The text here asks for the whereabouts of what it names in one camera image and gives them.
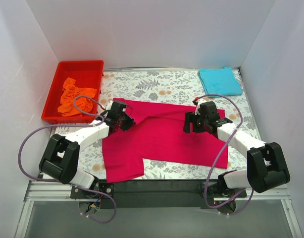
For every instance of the orange t shirt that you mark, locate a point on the orange t shirt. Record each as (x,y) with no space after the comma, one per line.
(70,92)

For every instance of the aluminium frame rail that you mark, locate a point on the aluminium frame rail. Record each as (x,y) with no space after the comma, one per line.
(53,210)

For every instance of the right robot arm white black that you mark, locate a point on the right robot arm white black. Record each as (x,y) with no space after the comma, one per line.
(266,164)

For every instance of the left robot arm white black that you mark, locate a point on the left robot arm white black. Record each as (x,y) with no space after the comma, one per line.
(61,156)

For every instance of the red plastic bin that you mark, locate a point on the red plastic bin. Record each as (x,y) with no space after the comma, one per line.
(87,73)

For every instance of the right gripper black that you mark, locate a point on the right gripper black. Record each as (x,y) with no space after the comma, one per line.
(189,123)

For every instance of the folded cyan t shirt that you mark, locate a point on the folded cyan t shirt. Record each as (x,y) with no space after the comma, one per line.
(220,81)

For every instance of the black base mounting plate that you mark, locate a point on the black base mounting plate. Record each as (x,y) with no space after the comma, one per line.
(151,193)

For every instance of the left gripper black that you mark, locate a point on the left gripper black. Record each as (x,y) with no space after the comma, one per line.
(127,121)

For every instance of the magenta t shirt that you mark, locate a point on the magenta t shirt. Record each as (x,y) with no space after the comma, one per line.
(157,135)

